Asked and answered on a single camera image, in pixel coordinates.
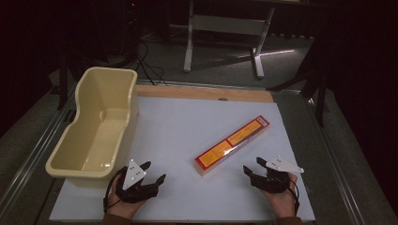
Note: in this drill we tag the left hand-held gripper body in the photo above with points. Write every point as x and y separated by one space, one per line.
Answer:
134 184

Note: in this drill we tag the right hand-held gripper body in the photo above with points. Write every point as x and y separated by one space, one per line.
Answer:
275 176

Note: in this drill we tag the long red and yellow box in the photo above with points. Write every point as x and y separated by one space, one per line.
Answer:
232 145

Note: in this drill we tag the cream plastic bin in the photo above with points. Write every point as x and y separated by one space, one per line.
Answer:
97 131

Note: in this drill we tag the person's left hand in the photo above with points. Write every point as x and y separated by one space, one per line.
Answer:
123 204

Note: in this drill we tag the person's right hand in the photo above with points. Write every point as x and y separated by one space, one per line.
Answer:
283 200

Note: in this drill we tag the white table mat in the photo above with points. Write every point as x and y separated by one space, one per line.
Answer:
175 156

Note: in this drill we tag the person's left sleeve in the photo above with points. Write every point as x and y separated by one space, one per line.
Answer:
116 220

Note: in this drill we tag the person's sleeve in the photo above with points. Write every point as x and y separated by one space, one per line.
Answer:
289 221
116 220

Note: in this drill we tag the person's right sleeve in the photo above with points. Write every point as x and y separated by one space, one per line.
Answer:
289 221

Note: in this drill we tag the grey metal stand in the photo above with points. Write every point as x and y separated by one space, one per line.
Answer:
225 28

